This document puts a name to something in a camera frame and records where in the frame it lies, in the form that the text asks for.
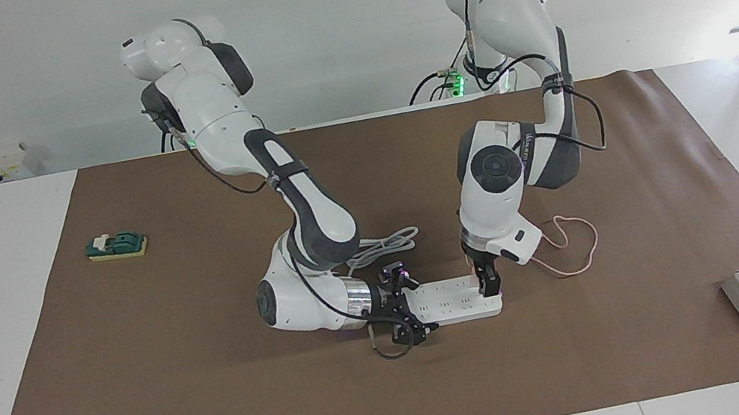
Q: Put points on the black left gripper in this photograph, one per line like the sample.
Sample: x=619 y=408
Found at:
x=484 y=265

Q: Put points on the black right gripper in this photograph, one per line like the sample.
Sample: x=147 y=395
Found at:
x=387 y=307

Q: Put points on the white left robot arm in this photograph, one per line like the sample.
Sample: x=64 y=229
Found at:
x=500 y=215

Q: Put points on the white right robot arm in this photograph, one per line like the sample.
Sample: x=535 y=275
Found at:
x=207 y=107

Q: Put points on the green knife switch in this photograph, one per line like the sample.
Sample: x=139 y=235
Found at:
x=118 y=246

